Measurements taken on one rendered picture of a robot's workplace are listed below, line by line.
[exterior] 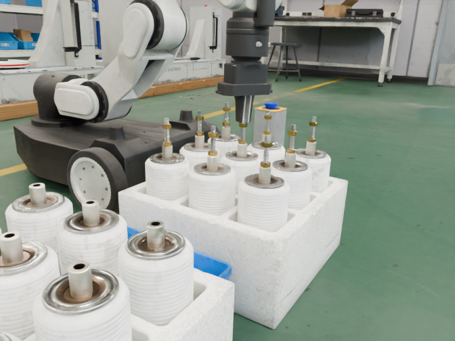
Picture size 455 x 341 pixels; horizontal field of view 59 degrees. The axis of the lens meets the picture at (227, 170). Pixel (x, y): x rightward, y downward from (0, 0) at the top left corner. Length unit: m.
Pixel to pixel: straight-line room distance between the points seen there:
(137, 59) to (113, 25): 2.35
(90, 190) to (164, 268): 0.75
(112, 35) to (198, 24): 1.28
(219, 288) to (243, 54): 0.46
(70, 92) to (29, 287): 1.03
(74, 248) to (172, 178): 0.33
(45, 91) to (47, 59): 1.52
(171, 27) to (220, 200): 0.63
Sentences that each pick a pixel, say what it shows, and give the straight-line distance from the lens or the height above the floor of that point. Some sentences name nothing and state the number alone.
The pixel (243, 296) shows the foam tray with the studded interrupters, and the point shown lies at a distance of 0.78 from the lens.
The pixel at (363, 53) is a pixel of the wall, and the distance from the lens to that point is 5.91.
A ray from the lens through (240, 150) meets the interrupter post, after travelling 0.89.
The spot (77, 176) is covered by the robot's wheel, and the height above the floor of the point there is 0.11.
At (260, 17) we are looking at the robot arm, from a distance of 0.81.
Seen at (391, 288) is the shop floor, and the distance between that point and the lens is 0.97.
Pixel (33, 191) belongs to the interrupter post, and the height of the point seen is 0.27.
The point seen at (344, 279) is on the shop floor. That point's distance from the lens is 0.96.
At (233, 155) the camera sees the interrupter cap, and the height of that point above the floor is 0.25.
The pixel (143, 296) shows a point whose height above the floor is 0.21.
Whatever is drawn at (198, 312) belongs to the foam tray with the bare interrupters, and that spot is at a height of 0.18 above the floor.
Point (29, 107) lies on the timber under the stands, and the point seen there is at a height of 0.05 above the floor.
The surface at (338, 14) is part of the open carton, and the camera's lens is 5.48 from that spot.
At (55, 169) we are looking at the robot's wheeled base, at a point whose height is 0.08.
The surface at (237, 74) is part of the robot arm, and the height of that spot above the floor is 0.44.
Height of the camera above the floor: 0.51
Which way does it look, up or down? 19 degrees down
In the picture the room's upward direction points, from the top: 2 degrees clockwise
